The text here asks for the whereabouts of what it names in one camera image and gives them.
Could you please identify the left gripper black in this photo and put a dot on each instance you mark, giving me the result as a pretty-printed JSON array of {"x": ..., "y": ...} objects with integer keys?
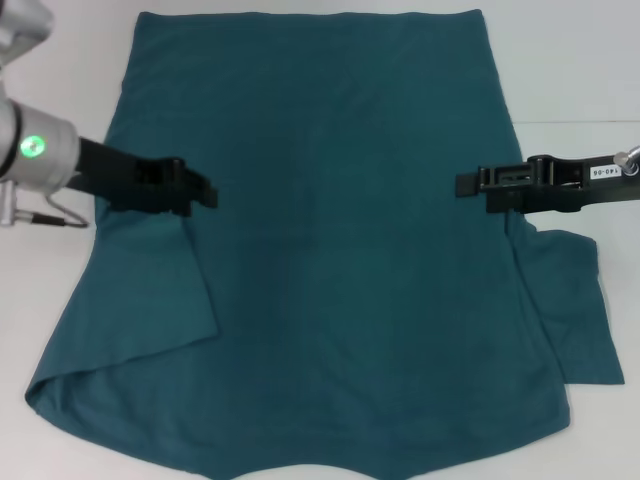
[{"x": 105, "y": 167}]

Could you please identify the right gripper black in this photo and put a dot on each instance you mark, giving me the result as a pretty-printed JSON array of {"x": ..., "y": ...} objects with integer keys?
[{"x": 565, "y": 192}]

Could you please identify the blue t-shirt with white print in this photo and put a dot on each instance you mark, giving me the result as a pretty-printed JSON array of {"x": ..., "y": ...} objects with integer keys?
[{"x": 320, "y": 260}]

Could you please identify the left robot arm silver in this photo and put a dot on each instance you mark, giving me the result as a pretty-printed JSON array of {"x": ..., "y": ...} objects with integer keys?
[{"x": 50, "y": 160}]

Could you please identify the right gripper silver knob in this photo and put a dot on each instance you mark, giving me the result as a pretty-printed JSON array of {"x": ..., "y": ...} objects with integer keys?
[{"x": 627, "y": 159}]

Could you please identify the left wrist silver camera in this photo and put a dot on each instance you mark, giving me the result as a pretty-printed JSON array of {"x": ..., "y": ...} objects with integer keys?
[{"x": 25, "y": 27}]

